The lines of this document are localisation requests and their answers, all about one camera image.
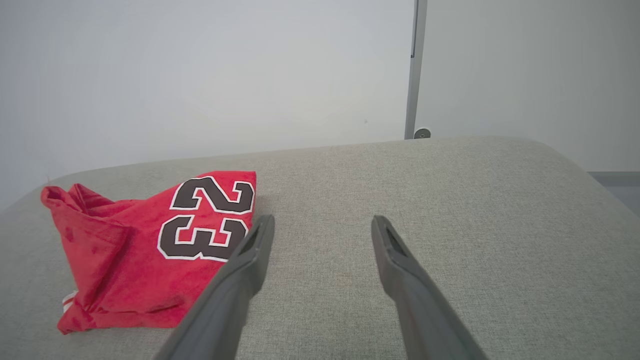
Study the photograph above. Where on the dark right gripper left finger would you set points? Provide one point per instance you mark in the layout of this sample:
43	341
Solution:
230	300

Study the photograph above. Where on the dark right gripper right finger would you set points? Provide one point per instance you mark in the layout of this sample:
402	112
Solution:
415	300

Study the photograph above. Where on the grey door panel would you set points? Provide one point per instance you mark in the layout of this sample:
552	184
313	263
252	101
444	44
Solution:
525	75

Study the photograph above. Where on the grey fabric sofa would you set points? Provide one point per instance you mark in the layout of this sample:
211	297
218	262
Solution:
475	225

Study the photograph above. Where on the red white basketball jersey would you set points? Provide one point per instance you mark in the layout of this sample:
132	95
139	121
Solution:
125	260

